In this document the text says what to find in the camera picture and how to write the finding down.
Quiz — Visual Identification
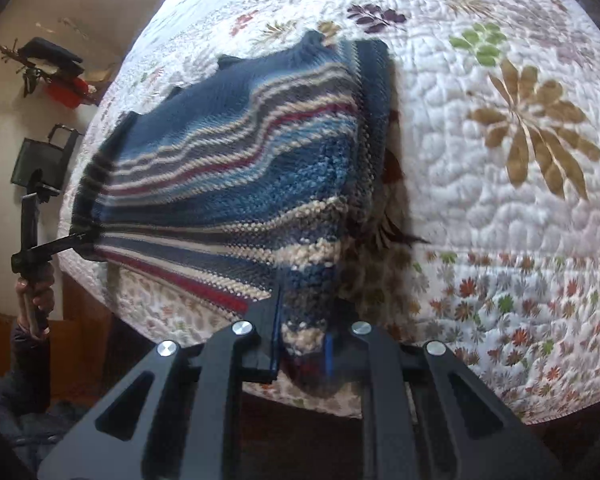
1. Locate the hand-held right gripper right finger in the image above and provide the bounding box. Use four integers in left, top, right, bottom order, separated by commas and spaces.
322, 320, 565, 480

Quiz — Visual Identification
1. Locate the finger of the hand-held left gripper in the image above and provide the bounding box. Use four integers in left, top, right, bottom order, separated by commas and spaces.
52, 230, 103, 262

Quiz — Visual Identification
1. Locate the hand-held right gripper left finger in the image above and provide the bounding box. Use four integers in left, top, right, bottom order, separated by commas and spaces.
37, 280, 287, 480

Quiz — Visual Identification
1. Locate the striped knit sweater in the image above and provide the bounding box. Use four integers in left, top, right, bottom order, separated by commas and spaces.
70, 29, 396, 403

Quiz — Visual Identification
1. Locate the person's left forearm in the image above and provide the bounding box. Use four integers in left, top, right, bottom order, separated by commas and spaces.
9, 317, 53, 416

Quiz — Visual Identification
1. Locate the person's left hand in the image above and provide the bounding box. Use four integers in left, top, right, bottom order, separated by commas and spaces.
14, 262, 57, 337

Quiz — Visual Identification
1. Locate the black bag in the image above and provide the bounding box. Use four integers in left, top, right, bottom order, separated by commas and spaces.
10, 124, 84, 189

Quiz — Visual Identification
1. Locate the red garment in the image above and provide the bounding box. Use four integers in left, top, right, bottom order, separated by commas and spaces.
44, 77, 101, 109

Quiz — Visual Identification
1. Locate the dark garment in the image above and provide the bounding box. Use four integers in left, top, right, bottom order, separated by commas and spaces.
17, 36, 87, 78

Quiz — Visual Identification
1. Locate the dark cloth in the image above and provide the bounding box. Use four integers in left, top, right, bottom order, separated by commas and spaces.
0, 375, 88, 480

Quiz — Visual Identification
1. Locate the floral quilt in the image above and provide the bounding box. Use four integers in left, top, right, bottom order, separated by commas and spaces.
60, 0, 600, 426

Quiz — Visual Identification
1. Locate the wooden bed frame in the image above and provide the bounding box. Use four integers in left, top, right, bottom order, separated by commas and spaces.
0, 270, 600, 480

